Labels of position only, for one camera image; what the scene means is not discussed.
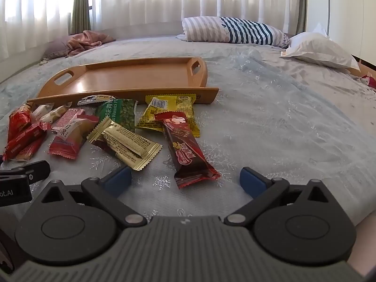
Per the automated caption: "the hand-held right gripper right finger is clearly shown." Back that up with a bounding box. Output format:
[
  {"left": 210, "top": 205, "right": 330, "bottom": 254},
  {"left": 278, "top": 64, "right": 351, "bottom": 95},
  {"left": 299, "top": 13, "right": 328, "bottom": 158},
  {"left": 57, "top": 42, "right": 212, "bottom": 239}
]
[{"left": 224, "top": 167, "right": 343, "bottom": 227}]

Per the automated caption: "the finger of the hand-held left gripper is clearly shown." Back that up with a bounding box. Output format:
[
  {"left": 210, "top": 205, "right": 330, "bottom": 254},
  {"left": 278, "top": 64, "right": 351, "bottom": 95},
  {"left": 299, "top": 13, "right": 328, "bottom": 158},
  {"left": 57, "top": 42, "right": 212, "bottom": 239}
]
[{"left": 0, "top": 160, "right": 50, "bottom": 183}]

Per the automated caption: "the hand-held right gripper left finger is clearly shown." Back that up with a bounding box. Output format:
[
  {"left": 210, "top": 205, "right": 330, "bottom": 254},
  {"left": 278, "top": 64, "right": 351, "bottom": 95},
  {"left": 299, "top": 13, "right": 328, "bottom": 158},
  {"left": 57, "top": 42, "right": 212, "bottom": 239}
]
[{"left": 31, "top": 165, "right": 147, "bottom": 228}]

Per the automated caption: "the red clear snack packet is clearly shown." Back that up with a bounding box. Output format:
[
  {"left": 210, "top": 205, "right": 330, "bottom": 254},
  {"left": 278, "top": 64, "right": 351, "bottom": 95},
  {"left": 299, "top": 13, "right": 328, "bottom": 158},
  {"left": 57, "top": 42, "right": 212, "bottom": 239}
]
[{"left": 14, "top": 135, "right": 46, "bottom": 163}]

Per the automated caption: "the long red snack packet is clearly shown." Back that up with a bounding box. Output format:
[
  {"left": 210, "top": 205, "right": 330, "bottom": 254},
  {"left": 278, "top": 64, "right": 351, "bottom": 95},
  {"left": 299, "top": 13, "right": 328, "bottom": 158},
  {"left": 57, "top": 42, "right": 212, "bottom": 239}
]
[{"left": 2, "top": 122, "right": 49, "bottom": 161}]

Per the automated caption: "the gold snack packet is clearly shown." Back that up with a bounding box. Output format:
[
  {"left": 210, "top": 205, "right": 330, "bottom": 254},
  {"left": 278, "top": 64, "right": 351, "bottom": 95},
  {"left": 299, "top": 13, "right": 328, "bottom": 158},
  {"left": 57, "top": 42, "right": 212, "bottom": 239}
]
[{"left": 87, "top": 117, "right": 163, "bottom": 171}]

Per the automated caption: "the pink pastry packet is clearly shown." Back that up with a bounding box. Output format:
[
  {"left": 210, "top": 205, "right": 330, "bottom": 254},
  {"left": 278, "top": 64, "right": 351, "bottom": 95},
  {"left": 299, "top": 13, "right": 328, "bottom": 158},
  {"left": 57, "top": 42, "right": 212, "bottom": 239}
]
[{"left": 48, "top": 114, "right": 99, "bottom": 161}]

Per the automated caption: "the white candy packet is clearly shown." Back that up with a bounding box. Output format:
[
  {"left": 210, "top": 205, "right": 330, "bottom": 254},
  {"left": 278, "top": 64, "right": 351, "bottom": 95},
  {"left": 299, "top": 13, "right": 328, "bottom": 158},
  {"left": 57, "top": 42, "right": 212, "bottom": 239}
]
[{"left": 30, "top": 103, "right": 55, "bottom": 121}]

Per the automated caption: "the pink wafer packet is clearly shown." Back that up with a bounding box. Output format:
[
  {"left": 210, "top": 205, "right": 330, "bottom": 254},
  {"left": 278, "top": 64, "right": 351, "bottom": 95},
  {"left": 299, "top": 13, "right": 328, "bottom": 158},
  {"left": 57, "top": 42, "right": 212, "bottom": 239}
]
[{"left": 51, "top": 108, "right": 85, "bottom": 133}]

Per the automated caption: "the clear nougat candy packet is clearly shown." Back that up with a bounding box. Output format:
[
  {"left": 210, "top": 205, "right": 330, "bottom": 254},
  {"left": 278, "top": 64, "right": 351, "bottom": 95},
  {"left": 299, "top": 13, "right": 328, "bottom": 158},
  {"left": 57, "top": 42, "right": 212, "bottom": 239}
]
[{"left": 39, "top": 102, "right": 73, "bottom": 124}]

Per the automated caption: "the green pea snack packet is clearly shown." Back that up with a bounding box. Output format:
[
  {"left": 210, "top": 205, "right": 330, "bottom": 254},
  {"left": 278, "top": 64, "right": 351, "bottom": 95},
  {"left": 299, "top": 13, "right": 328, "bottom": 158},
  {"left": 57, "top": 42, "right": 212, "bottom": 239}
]
[{"left": 94, "top": 98, "right": 138, "bottom": 133}]

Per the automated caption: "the dark red chocolate bar packet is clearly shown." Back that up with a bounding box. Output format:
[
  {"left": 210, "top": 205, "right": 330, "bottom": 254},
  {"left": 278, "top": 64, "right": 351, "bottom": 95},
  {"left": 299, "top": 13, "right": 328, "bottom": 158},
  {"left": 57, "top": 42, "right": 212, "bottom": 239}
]
[{"left": 154, "top": 111, "right": 221, "bottom": 189}]

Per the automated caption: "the black white snack packet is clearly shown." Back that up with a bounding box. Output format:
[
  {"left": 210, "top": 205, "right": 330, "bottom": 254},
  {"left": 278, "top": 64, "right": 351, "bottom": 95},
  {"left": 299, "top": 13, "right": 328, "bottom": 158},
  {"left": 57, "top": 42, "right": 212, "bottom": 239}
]
[{"left": 77, "top": 94, "right": 117, "bottom": 106}]

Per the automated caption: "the yellow snack packet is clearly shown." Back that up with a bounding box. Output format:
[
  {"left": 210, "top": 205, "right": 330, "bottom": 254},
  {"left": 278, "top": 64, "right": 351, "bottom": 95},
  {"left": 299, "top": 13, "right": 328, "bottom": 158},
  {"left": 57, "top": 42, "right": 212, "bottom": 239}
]
[{"left": 136, "top": 93, "right": 201, "bottom": 138}]

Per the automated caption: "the wooden serving tray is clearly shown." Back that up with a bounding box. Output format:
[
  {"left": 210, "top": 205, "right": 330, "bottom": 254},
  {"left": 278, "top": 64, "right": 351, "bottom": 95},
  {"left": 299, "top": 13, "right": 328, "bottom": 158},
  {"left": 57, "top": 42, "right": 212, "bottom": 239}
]
[{"left": 27, "top": 56, "right": 219, "bottom": 108}]

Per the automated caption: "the grey snowflake bedspread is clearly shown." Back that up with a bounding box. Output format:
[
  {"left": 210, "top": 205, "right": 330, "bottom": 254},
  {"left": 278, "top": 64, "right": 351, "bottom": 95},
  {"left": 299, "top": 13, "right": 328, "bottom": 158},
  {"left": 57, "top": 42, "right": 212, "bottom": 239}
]
[{"left": 0, "top": 34, "right": 376, "bottom": 227}]

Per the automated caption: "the mauve pillow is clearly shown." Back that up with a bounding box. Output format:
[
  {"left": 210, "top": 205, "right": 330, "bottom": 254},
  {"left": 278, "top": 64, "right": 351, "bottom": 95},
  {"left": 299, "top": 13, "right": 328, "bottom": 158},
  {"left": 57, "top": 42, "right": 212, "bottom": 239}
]
[{"left": 43, "top": 35, "right": 80, "bottom": 60}]

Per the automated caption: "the person's leg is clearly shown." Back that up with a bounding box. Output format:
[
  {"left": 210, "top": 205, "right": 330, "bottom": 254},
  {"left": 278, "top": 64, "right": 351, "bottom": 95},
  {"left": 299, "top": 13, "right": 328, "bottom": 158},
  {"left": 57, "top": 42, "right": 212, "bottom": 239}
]
[{"left": 348, "top": 211, "right": 376, "bottom": 274}]

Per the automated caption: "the pink crumpled cloth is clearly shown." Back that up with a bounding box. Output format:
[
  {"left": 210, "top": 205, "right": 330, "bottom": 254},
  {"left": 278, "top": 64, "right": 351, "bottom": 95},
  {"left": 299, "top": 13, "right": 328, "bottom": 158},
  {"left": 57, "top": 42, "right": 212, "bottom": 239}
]
[{"left": 65, "top": 30, "right": 116, "bottom": 58}]

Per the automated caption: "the white pillow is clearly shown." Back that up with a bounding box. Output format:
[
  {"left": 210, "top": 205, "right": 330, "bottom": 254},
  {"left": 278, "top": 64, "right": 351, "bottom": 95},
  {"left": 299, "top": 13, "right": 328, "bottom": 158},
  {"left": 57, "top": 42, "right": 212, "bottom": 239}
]
[{"left": 279, "top": 23, "right": 361, "bottom": 71}]

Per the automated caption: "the striped pillow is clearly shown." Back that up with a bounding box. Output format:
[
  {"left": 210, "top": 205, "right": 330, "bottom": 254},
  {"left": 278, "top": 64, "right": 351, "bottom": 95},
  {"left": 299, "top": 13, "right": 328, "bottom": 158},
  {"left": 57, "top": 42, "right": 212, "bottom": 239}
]
[{"left": 176, "top": 16, "right": 290, "bottom": 47}]

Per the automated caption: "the green curtain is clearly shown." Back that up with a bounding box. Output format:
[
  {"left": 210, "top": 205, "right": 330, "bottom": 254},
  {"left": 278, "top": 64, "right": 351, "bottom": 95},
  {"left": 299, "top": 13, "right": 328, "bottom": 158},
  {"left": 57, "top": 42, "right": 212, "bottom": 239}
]
[
  {"left": 295, "top": 0, "right": 308, "bottom": 36},
  {"left": 70, "top": 0, "right": 94, "bottom": 36}
]

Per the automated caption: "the white wardrobe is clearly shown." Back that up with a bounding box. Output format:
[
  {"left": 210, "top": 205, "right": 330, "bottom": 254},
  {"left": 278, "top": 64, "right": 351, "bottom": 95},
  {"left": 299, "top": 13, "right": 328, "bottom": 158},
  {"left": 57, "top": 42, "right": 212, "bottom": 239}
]
[{"left": 305, "top": 0, "right": 376, "bottom": 71}]

